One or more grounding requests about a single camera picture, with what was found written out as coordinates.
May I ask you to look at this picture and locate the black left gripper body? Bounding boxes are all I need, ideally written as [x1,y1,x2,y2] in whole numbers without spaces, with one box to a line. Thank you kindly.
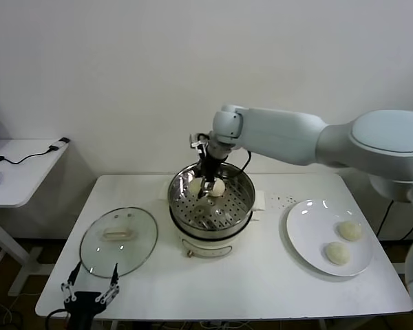
[64,291,106,330]

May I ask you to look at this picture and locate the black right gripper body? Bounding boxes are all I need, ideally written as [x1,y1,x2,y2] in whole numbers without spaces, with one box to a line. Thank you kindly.
[202,155,225,182]

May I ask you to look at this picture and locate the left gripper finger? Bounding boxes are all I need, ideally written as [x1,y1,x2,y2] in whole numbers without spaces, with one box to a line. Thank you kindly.
[96,263,120,304]
[61,261,82,303]

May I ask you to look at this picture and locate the round glass pot lid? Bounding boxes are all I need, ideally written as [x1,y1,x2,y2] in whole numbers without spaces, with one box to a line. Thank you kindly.
[79,206,159,278]

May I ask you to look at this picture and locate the stainless steel steamer basket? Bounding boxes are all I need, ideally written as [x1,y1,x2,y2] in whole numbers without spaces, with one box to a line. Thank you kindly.
[157,161,266,233]

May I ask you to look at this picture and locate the cream electric cooking pot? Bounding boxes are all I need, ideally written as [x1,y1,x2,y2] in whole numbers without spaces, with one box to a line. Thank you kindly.
[170,206,254,259]

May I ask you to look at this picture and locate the white round plate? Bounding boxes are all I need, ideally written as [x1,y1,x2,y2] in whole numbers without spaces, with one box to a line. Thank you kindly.
[286,199,374,276]

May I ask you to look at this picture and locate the white side table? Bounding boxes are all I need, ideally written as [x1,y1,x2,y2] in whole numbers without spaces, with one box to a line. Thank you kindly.
[0,139,72,298]

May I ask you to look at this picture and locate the right wrist camera silver box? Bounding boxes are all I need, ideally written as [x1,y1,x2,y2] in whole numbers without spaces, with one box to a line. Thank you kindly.
[189,133,207,155]

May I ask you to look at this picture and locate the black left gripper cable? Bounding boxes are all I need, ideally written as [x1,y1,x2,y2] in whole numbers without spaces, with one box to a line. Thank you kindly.
[46,308,72,330]

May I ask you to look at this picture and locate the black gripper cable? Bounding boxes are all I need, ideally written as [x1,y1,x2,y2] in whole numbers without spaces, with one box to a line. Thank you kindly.
[239,149,253,173]
[46,308,72,330]

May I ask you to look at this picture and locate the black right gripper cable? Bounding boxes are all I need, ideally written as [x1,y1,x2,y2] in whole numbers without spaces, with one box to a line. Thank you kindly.
[239,149,253,173]

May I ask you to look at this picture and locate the black laptop cable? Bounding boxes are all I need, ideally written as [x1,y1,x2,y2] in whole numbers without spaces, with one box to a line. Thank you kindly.
[0,146,61,166]

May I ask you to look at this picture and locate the grey cable adapter plug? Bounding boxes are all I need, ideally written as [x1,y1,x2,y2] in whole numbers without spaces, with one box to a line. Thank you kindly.
[47,137,71,152]

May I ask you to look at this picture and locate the black power adapter cable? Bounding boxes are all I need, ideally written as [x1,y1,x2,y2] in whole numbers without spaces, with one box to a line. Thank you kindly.
[378,199,393,238]

